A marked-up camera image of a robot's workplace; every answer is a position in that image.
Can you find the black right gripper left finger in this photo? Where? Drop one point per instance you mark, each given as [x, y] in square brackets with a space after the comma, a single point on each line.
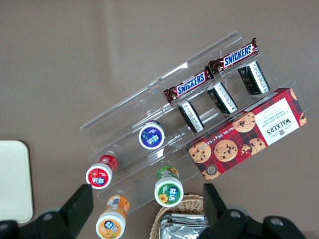
[74, 211]

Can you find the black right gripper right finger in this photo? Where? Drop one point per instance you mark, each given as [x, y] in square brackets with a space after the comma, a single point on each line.
[216, 211]

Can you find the light wicker basket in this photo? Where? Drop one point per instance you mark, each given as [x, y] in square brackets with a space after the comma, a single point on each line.
[174, 204]

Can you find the cream plastic tray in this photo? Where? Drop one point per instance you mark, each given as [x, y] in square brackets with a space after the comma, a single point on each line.
[13, 181]

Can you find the stack of foil trays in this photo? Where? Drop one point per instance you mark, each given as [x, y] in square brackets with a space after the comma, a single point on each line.
[182, 226]

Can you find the orange gum bottle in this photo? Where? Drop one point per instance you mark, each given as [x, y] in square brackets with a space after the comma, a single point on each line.
[112, 221]

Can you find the red gum bottle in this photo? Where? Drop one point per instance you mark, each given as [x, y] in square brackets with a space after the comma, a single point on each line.
[99, 174]

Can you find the green gum bottle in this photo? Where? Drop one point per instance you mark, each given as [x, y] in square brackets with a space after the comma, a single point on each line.
[168, 190]

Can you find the red tartan Walkers cookie box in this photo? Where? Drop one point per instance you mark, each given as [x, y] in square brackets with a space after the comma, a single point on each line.
[239, 139]

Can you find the small black white box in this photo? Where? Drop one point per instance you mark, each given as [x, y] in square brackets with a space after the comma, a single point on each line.
[254, 77]
[191, 115]
[221, 97]

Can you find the purple gum bottle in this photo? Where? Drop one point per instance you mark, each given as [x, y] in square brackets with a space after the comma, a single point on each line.
[151, 135]

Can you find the clear acrylic tiered stand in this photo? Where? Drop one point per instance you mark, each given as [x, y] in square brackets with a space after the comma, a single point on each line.
[119, 117]

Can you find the Snickers chocolate bar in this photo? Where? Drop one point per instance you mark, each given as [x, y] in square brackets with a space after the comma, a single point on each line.
[234, 56]
[190, 84]

